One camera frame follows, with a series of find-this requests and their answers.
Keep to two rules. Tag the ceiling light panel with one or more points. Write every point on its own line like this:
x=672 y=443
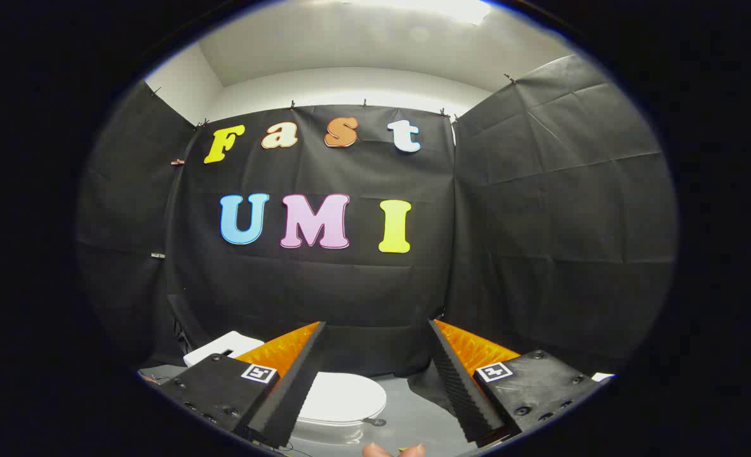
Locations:
x=426 y=7

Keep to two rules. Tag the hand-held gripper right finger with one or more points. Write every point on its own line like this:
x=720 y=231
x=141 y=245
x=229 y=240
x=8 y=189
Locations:
x=461 y=393

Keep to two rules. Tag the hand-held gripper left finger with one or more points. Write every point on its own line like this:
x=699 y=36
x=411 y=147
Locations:
x=286 y=393

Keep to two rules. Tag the black backdrop cloth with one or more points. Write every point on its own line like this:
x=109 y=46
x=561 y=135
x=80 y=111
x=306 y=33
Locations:
x=350 y=285

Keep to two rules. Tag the small grey lid pull tab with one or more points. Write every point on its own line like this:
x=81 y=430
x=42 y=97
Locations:
x=375 y=421

